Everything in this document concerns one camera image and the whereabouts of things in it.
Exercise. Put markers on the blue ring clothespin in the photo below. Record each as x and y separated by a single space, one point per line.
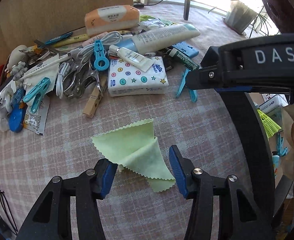
101 62

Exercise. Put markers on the white plastic case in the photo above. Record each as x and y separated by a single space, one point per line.
273 106

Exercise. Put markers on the potted plant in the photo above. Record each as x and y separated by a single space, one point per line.
239 17

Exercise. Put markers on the teal clothespin in pile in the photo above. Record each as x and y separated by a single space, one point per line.
37 94

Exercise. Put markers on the blue phone stand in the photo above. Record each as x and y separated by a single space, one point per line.
186 49

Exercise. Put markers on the green lens cloth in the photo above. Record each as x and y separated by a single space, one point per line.
136 148

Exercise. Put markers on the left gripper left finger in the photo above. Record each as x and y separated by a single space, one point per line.
50 216

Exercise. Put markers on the green Mentholatum lip balm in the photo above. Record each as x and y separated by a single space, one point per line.
183 59

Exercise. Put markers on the wooden clothespin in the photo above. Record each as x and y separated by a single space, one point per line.
95 99

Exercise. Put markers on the small white cream tube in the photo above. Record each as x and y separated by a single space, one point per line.
139 61

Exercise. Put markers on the white massage roller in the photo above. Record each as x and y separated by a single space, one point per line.
18 73

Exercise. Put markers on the teal clothespin on table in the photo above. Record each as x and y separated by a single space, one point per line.
192 93

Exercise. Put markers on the large cream lotion bottle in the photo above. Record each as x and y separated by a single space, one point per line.
157 39

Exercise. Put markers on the black storage tray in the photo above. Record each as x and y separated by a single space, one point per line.
269 190

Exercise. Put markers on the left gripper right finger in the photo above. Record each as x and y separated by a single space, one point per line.
239 215

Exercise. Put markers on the white shower cap sachet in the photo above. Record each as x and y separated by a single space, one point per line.
39 72

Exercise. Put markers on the orange tissue pack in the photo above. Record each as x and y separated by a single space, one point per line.
117 17

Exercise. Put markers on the yellow pen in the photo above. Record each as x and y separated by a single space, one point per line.
71 40

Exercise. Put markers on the green tube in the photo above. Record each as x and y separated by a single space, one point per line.
152 22

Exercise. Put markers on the teal clothespin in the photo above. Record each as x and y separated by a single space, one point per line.
192 93
281 150
37 94

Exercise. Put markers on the Vinda tissue pack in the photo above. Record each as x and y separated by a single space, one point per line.
126 79

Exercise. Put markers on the blue tape measure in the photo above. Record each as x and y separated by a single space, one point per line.
16 118

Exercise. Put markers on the yellow plastic shuttlecock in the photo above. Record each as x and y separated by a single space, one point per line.
270 127

